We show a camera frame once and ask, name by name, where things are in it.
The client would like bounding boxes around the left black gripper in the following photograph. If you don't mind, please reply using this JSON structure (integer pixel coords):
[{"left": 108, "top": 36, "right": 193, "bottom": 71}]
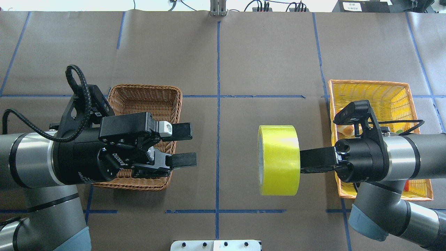
[{"left": 52, "top": 112, "right": 197, "bottom": 185}]

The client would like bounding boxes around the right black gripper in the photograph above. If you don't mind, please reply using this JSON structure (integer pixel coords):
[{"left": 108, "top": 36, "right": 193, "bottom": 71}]
[{"left": 300, "top": 137, "right": 389, "bottom": 183}]

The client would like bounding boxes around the yellow tape roll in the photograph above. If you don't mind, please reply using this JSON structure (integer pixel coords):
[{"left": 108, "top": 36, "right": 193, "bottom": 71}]
[{"left": 257, "top": 125, "right": 301, "bottom": 196}]

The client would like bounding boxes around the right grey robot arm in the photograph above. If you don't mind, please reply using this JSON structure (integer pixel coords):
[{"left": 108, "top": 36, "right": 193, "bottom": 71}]
[{"left": 300, "top": 133, "right": 445, "bottom": 251}]

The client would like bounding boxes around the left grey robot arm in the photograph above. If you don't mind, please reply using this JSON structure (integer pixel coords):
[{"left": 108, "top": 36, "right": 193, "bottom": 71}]
[{"left": 1, "top": 112, "right": 197, "bottom": 251}]

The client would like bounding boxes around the brown wicker basket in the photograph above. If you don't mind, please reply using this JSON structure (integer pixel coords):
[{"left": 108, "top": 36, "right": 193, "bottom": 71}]
[{"left": 93, "top": 84, "right": 183, "bottom": 192}]

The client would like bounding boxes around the yellow plastic basket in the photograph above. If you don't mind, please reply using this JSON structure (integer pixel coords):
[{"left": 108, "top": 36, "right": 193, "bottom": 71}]
[{"left": 328, "top": 79, "right": 434, "bottom": 201}]

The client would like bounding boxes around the toy croissant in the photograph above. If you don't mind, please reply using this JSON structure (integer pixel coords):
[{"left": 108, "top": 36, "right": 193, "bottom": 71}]
[{"left": 337, "top": 124, "right": 355, "bottom": 136}]

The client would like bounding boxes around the black power strip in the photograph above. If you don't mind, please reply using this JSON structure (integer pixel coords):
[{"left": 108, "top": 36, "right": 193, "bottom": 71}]
[{"left": 251, "top": 0, "right": 310, "bottom": 13}]

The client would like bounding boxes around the black box with label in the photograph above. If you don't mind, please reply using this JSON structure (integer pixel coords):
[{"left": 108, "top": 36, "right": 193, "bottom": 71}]
[{"left": 332, "top": 0, "right": 390, "bottom": 13}]

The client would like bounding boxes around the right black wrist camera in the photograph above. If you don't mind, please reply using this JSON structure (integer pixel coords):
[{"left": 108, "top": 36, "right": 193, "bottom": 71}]
[{"left": 333, "top": 100, "right": 383, "bottom": 142}]

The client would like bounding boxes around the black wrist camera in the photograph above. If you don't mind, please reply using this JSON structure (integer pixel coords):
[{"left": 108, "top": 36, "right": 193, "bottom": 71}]
[
  {"left": 333, "top": 100, "right": 383, "bottom": 142},
  {"left": 57, "top": 84, "right": 115, "bottom": 138}
]

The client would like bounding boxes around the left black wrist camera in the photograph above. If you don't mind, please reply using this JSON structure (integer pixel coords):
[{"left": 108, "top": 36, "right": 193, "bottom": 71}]
[{"left": 57, "top": 84, "right": 115, "bottom": 138}]

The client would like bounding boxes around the white post base plate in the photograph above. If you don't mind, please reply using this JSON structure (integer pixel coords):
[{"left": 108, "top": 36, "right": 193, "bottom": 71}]
[{"left": 170, "top": 239, "right": 262, "bottom": 251}]

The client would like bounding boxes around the aluminium frame post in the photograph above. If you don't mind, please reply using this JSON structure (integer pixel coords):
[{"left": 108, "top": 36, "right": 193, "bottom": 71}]
[{"left": 209, "top": 0, "right": 227, "bottom": 16}]

